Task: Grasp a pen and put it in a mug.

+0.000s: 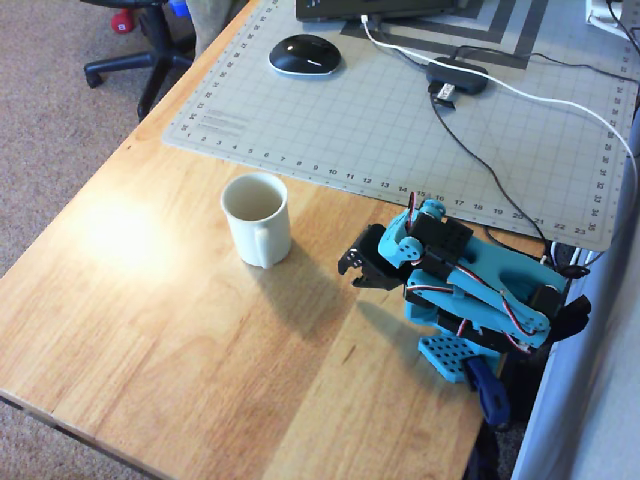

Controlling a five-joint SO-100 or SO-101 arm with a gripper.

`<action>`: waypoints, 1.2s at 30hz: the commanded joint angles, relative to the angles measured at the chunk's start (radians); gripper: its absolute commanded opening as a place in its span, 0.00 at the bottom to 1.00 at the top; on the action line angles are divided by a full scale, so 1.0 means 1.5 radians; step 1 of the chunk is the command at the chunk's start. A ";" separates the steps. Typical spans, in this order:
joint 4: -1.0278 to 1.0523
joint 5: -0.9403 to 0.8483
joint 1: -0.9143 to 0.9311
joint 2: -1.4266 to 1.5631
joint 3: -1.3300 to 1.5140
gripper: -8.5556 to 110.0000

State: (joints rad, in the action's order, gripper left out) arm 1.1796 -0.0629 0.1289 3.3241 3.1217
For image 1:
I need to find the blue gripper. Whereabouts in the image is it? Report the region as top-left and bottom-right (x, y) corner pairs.
(338, 199), (446, 292)

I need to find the white ceramic mug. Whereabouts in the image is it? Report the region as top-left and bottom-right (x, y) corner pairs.
(220, 172), (292, 270)

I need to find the grey gridded cutting mat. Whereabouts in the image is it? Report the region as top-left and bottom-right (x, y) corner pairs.
(160, 0), (640, 254)

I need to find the silver USB dongle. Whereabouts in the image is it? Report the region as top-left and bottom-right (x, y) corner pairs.
(429, 82), (459, 109)

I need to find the black USB hub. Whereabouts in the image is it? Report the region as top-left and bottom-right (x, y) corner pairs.
(424, 55), (490, 96)

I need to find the black computer mouse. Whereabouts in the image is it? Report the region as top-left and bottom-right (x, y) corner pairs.
(268, 33), (345, 79)

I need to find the dark laptop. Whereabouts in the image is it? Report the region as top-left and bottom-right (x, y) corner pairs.
(294, 0), (466, 24)

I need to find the grey striped desk pad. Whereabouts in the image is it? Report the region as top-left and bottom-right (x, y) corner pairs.
(339, 0), (549, 71)

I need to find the beige fabric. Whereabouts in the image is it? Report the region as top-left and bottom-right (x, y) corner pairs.
(182, 0), (251, 56)

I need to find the black office chair base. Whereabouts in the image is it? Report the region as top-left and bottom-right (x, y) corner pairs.
(82, 0), (196, 121)

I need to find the white box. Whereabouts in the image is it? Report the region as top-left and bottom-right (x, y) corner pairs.
(584, 0), (640, 39)

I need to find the thin black cable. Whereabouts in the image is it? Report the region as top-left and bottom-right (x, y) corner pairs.
(452, 43), (640, 84)
(428, 92), (554, 254)

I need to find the thin white wire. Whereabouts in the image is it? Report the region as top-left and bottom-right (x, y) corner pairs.
(568, 245), (604, 267)

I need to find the black clamp handle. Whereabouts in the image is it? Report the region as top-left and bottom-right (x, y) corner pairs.
(547, 294), (594, 346)

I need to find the white cable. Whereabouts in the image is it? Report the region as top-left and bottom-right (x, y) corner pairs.
(360, 13), (640, 261)

